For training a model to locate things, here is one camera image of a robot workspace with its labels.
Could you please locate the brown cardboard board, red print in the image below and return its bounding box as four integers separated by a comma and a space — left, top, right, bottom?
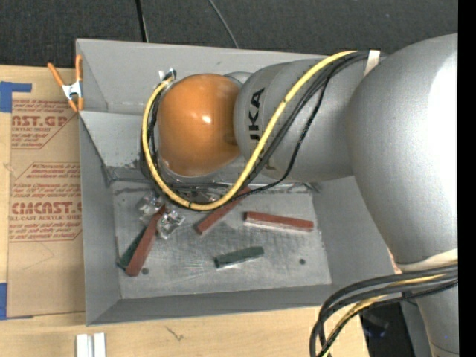
0, 64, 87, 320

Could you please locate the grey metal bin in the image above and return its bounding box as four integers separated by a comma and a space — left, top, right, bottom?
75, 38, 403, 327

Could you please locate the dark green flat block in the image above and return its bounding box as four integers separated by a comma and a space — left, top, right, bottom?
116, 225, 149, 271
213, 245, 266, 270

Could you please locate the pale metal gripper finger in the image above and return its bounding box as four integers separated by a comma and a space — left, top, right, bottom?
155, 210, 186, 241
135, 193, 166, 224

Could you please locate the red-brown block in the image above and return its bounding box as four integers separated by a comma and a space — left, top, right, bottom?
125, 203, 167, 277
242, 210, 315, 234
194, 186, 252, 237

